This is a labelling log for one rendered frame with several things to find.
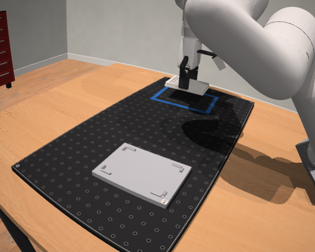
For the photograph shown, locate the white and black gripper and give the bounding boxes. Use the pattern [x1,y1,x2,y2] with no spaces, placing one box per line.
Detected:
[177,35,202,90]

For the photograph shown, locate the blue tape outline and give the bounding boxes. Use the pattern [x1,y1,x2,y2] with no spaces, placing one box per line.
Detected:
[150,87,219,114]

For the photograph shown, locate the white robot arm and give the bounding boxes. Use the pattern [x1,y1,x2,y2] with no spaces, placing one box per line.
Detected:
[175,0,315,166]

